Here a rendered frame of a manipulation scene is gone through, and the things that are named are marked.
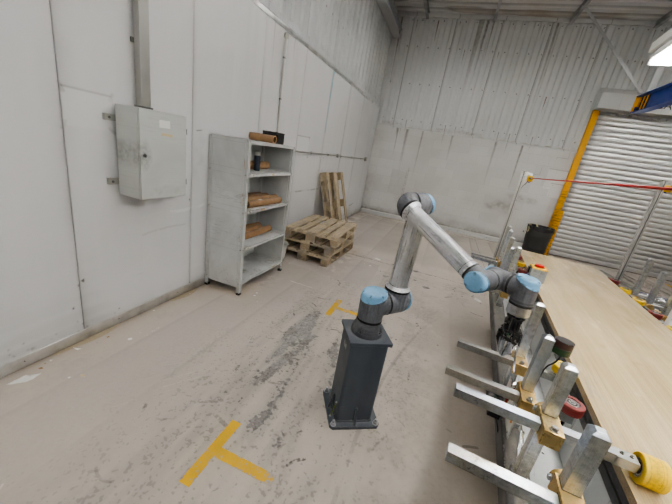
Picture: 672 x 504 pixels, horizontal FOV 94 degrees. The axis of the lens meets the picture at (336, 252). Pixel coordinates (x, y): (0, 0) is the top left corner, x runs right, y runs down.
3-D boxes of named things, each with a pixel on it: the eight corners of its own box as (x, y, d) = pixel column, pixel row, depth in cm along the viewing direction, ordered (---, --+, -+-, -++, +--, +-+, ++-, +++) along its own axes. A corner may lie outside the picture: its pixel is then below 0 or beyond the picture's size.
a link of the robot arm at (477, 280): (394, 186, 161) (490, 281, 120) (410, 187, 168) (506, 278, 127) (384, 204, 167) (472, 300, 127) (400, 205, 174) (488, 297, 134)
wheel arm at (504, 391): (443, 375, 124) (446, 366, 123) (444, 370, 127) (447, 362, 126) (570, 426, 108) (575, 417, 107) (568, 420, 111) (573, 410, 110)
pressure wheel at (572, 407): (549, 429, 109) (562, 403, 106) (545, 413, 116) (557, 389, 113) (576, 440, 107) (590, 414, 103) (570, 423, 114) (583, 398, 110)
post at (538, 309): (500, 394, 145) (537, 303, 130) (499, 389, 148) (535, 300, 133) (508, 397, 144) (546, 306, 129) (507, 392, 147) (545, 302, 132)
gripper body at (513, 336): (499, 341, 131) (507, 316, 128) (498, 332, 139) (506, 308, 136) (519, 348, 129) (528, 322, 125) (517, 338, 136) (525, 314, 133)
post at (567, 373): (508, 487, 101) (565, 365, 86) (507, 478, 104) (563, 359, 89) (520, 493, 100) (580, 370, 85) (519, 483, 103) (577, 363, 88)
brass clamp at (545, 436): (535, 442, 87) (542, 428, 85) (529, 410, 99) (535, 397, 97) (561, 453, 85) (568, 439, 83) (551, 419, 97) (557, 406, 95)
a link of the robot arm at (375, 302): (351, 312, 186) (357, 285, 181) (373, 308, 196) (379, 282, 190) (367, 325, 174) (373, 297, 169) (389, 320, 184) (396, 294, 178)
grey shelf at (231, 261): (204, 283, 337) (209, 133, 289) (252, 261, 419) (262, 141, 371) (238, 295, 325) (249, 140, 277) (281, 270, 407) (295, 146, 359)
